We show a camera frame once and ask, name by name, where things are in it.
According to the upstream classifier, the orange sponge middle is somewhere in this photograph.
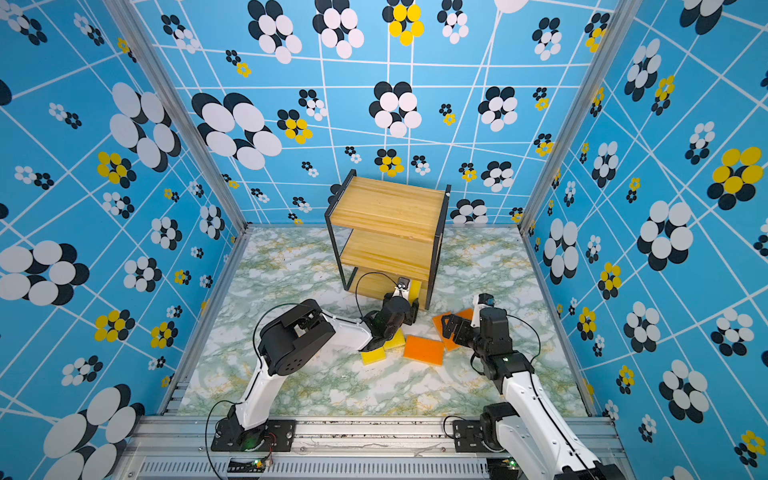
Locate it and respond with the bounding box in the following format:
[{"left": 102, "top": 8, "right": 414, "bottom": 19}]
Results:
[{"left": 433, "top": 313, "right": 464, "bottom": 351}]

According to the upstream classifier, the wooden three-tier shelf black frame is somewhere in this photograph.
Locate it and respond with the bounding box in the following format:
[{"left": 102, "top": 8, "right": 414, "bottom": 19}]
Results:
[{"left": 324, "top": 169, "right": 452, "bottom": 310}]

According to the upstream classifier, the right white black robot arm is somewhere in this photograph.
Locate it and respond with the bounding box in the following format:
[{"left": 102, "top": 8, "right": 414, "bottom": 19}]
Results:
[{"left": 441, "top": 305, "right": 625, "bottom": 479}]

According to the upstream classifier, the orange sponge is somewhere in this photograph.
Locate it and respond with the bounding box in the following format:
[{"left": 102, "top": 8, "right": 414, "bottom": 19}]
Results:
[
  {"left": 433, "top": 313, "right": 464, "bottom": 351},
  {"left": 403, "top": 335, "right": 445, "bottom": 366},
  {"left": 457, "top": 308, "right": 474, "bottom": 321}
]

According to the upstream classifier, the orange sponge right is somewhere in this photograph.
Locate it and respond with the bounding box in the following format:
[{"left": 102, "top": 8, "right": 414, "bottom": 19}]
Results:
[{"left": 457, "top": 308, "right": 474, "bottom": 321}]

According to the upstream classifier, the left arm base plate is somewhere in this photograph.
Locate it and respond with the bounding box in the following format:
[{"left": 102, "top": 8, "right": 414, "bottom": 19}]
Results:
[{"left": 211, "top": 417, "right": 297, "bottom": 453}]

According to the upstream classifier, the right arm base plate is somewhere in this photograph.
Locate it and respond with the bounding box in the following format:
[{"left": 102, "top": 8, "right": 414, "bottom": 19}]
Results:
[{"left": 448, "top": 416, "right": 536, "bottom": 455}]

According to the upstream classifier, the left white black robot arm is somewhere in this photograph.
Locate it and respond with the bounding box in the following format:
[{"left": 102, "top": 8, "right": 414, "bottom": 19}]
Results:
[{"left": 211, "top": 294, "right": 419, "bottom": 452}]

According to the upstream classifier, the orange sponge front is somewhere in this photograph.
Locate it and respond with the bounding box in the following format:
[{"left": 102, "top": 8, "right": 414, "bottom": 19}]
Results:
[{"left": 403, "top": 335, "right": 445, "bottom": 366}]

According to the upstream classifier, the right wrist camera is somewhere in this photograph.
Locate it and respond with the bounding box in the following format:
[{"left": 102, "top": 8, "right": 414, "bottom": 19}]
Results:
[{"left": 471, "top": 293, "right": 495, "bottom": 328}]

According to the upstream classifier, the aluminium front rail frame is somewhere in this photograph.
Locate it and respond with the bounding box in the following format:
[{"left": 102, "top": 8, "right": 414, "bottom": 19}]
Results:
[{"left": 114, "top": 416, "right": 503, "bottom": 479}]

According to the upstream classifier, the yellow sponge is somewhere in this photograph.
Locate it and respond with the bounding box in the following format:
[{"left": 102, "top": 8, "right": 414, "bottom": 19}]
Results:
[
  {"left": 407, "top": 280, "right": 422, "bottom": 304},
  {"left": 361, "top": 348, "right": 386, "bottom": 366},
  {"left": 383, "top": 329, "right": 406, "bottom": 351}
]

